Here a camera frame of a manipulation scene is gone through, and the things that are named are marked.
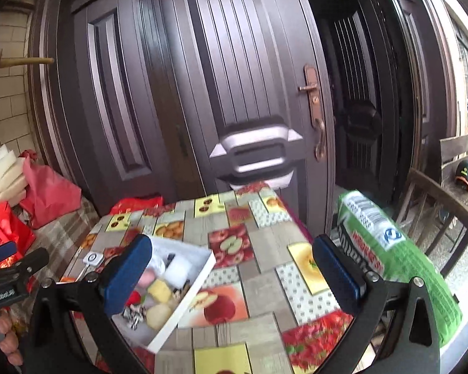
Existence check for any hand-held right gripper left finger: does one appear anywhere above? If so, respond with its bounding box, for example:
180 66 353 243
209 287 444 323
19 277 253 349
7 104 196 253
21 234 154 374

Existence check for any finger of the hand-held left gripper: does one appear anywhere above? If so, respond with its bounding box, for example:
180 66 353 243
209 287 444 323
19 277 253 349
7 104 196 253
0 247 50 281
0 241 18 266

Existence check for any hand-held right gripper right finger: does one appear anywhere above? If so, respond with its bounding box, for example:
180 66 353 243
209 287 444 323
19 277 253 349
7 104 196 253
311 234 441 374

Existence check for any yellow sponge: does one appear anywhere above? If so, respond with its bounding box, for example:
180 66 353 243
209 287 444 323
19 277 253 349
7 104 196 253
147 278 173 304
146 303 173 330

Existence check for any shallow white cardboard box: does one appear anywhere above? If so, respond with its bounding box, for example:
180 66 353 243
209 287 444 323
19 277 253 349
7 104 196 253
111 235 217 355

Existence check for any person's left hand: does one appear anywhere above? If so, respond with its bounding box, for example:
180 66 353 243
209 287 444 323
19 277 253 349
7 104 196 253
0 312 24 366

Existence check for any red gold-print carrier bag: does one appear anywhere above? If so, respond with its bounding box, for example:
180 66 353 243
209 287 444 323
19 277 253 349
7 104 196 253
0 200 37 269

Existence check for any plaid sofa cover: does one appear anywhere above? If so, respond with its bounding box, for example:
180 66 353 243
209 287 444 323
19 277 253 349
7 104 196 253
13 197 102 281

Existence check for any red shiny bag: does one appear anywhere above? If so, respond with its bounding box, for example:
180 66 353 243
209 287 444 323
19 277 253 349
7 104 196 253
109 196 164 216

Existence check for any green gum-pack pillow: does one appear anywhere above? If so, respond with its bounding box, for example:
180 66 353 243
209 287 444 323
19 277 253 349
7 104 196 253
336 190 464 347

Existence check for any red plastic bag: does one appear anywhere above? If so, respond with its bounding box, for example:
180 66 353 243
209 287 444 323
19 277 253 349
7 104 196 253
19 150 82 230

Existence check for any fruit print tablecloth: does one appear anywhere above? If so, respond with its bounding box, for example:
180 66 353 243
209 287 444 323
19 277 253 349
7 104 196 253
64 181 359 374

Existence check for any black helmet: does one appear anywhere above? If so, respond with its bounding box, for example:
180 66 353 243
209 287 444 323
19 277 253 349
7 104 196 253
454 159 468 192

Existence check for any wooden bench chair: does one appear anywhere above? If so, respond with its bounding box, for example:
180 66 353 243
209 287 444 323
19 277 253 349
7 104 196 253
439 134 468 223

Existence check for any brown panelled door leaf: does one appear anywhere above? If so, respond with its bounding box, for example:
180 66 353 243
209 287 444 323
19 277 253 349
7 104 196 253
29 0 180 211

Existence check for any wooden broom stick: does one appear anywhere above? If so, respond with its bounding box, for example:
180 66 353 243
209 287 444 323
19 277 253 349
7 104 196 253
0 49 55 71

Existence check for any dark slatted door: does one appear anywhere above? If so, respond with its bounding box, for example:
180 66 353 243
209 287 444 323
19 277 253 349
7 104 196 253
316 0 426 207

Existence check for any white wireless charger puck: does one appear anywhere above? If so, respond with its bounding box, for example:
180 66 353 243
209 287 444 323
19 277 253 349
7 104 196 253
83 252 104 269

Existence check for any copper door handle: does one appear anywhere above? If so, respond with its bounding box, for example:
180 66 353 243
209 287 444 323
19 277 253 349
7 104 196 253
298 64 327 162

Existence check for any brown door with handle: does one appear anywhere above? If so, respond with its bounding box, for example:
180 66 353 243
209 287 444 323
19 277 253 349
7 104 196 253
156 0 336 234

